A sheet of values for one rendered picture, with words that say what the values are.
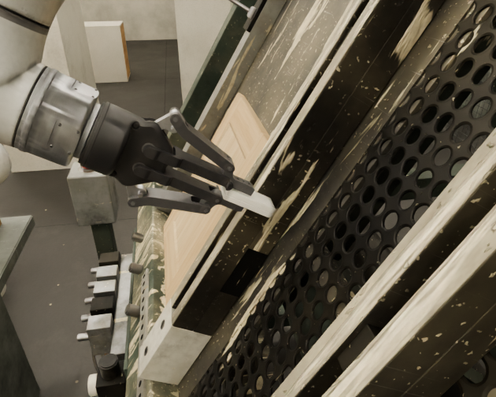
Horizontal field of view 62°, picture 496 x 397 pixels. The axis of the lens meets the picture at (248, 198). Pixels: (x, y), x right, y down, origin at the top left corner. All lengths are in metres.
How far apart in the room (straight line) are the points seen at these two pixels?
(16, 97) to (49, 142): 0.05
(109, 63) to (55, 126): 5.68
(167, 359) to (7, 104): 0.46
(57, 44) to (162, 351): 2.89
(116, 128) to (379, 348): 0.32
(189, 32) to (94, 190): 3.58
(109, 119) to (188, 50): 4.39
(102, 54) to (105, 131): 5.67
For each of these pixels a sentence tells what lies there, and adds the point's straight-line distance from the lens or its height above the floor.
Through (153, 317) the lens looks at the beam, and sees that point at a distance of 0.86.
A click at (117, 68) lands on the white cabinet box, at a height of 0.18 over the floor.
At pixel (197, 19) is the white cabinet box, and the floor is 0.92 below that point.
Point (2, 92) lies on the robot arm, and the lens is 0.44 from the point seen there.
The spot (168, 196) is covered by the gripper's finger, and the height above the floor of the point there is 1.27.
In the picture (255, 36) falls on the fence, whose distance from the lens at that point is 1.05.
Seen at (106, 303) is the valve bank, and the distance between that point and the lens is 1.12.
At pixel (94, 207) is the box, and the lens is 1.41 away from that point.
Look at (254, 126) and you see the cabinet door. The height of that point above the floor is 1.24.
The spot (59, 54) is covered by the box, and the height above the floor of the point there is 0.90.
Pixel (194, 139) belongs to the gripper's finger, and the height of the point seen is 1.34.
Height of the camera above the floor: 1.52
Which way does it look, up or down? 31 degrees down
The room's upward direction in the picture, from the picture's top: straight up
